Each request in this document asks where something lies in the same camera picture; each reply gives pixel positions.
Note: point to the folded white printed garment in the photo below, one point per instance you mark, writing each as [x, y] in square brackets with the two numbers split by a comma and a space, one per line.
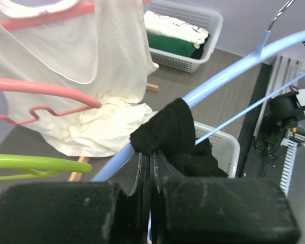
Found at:
[175, 28]

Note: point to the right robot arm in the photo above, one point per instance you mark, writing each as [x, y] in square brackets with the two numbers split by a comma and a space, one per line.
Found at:
[284, 111]

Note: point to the white plastic laundry basket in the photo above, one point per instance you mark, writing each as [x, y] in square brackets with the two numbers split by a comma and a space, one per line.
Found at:
[224, 149]

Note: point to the light blue hanger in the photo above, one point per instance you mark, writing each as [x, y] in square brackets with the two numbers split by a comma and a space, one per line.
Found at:
[260, 54]

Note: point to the lime green hanger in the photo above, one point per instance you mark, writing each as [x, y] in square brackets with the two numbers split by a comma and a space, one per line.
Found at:
[35, 167]

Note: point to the folded dark green garment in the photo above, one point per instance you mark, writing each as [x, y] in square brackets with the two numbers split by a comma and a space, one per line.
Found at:
[175, 46]

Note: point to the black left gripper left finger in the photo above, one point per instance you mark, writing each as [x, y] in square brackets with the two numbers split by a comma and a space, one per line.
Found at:
[79, 212]

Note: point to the white slotted cable duct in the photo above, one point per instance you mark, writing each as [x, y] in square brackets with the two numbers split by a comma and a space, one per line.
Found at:
[288, 164]

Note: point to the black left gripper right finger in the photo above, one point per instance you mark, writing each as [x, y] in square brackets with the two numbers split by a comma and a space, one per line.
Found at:
[217, 210]

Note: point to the white tank top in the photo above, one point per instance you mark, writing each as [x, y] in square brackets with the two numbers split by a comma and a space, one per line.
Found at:
[79, 82]

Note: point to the white basket with folded clothes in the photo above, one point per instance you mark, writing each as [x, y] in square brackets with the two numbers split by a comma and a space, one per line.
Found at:
[207, 19]

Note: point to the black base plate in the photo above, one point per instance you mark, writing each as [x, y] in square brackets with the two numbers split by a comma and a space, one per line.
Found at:
[258, 159]

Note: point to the pink hanger with white top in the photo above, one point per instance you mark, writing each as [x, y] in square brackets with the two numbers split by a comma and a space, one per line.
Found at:
[76, 11]

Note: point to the black tank top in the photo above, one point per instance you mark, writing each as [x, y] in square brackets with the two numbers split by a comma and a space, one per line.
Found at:
[172, 132]

